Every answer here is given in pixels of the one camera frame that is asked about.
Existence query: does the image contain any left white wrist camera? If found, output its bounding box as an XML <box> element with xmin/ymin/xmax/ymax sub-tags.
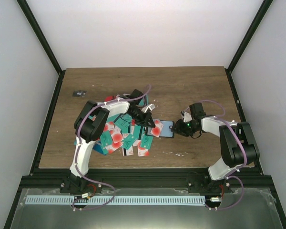
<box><xmin>141</xmin><ymin>104</ymin><xmax>155</xmax><ymax>113</ymax></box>

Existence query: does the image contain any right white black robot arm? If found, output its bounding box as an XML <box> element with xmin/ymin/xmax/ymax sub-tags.
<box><xmin>171</xmin><ymin>101</ymin><xmax>260</xmax><ymax>192</ymax></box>

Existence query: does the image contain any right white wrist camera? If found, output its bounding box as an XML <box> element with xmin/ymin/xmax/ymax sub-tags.
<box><xmin>181</xmin><ymin>111</ymin><xmax>193</xmax><ymax>123</ymax></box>

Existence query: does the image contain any blue card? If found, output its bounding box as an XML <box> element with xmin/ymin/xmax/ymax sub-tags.
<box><xmin>92</xmin><ymin>142</ymin><xmax>108</xmax><ymax>155</ymax></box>

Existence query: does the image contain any left black frame post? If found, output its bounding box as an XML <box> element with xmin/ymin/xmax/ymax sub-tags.
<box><xmin>16</xmin><ymin>0</ymin><xmax>63</xmax><ymax>74</ymax></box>

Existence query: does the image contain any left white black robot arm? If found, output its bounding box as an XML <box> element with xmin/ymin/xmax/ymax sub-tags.
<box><xmin>70</xmin><ymin>89</ymin><xmax>155</xmax><ymax>193</ymax></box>

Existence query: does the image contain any light blue slotted strip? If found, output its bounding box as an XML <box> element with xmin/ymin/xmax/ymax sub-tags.
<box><xmin>25</xmin><ymin>195</ymin><xmax>205</xmax><ymax>206</ymax></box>

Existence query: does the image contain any black front rail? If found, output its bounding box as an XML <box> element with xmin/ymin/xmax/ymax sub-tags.
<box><xmin>21</xmin><ymin>167</ymin><xmax>272</xmax><ymax>191</ymax></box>

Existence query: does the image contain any teal card with stripe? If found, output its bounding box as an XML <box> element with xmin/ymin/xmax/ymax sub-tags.
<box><xmin>139</xmin><ymin>95</ymin><xmax>148</xmax><ymax>107</ymax></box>

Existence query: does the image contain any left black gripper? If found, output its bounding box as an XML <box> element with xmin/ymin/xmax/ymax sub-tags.
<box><xmin>127</xmin><ymin>107</ymin><xmax>155</xmax><ymax>128</ymax></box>

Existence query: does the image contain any black frame post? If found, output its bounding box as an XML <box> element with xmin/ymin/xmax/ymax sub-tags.
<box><xmin>226</xmin><ymin>0</ymin><xmax>274</xmax><ymax>72</ymax></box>
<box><xmin>16</xmin><ymin>0</ymin><xmax>63</xmax><ymax>74</ymax></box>

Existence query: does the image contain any black card holder wallet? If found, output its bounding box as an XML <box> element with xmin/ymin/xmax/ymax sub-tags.
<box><xmin>145</xmin><ymin>119</ymin><xmax>174</xmax><ymax>138</ymax></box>

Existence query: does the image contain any teal VIP card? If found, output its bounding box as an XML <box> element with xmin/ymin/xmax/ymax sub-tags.
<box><xmin>140</xmin><ymin>135</ymin><xmax>153</xmax><ymax>149</ymax></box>

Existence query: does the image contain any right black frame post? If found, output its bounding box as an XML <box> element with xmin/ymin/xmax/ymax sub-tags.
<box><xmin>226</xmin><ymin>0</ymin><xmax>274</xmax><ymax>72</ymax></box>

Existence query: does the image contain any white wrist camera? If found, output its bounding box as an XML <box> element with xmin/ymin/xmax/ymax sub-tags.
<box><xmin>181</xmin><ymin>111</ymin><xmax>193</xmax><ymax>123</ymax></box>
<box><xmin>141</xmin><ymin>104</ymin><xmax>155</xmax><ymax>113</ymax></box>

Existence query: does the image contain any red card black stripe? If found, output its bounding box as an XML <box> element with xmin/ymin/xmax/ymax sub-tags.
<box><xmin>104</xmin><ymin>96</ymin><xmax>116</xmax><ymax>102</ymax></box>

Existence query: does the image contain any teal card centre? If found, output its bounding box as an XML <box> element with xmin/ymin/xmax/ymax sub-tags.
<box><xmin>114</xmin><ymin>116</ymin><xmax>132</xmax><ymax>132</ymax></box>

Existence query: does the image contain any small black tag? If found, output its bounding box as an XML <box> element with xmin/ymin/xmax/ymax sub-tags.
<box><xmin>72</xmin><ymin>90</ymin><xmax>87</xmax><ymax>97</ymax></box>

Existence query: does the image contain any white red circle card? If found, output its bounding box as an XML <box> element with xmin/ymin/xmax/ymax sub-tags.
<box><xmin>137</xmin><ymin>141</ymin><xmax>149</xmax><ymax>156</ymax></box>
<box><xmin>151</xmin><ymin>120</ymin><xmax>163</xmax><ymax>137</ymax></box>

